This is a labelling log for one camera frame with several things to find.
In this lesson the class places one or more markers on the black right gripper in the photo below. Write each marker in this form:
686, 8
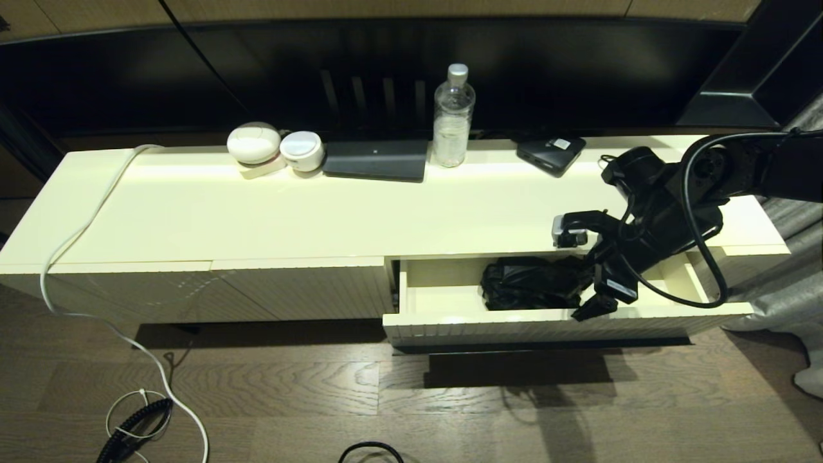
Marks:
617, 273

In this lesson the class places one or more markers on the black umbrella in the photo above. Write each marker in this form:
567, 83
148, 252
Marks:
527, 283

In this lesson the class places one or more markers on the white ribbed drawer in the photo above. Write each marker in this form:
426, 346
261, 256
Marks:
488, 325

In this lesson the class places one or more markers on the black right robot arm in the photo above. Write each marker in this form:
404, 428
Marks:
669, 218

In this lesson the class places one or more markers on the white low cabinet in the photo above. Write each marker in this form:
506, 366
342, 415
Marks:
257, 212

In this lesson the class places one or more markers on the black box with white label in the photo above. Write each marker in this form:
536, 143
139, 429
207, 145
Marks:
546, 156

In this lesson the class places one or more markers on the grey curtain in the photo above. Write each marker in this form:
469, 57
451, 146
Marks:
791, 289

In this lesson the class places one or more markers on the black television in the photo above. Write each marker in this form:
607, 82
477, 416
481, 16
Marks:
578, 77

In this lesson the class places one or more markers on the clear plastic water bottle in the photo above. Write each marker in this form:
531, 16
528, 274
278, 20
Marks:
452, 127

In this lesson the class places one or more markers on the dark grey flat box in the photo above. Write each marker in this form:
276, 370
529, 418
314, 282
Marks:
376, 160

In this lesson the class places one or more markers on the white ribbed cabinet door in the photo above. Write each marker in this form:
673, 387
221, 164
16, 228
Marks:
321, 289
161, 292

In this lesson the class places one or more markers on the small white round device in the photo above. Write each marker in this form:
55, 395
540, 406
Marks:
301, 150

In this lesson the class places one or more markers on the large white round device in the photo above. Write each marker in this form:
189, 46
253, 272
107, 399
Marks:
253, 143

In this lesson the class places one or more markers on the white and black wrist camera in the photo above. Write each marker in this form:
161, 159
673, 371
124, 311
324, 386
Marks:
569, 228

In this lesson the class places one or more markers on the black wall shelf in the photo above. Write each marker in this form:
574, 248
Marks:
771, 64

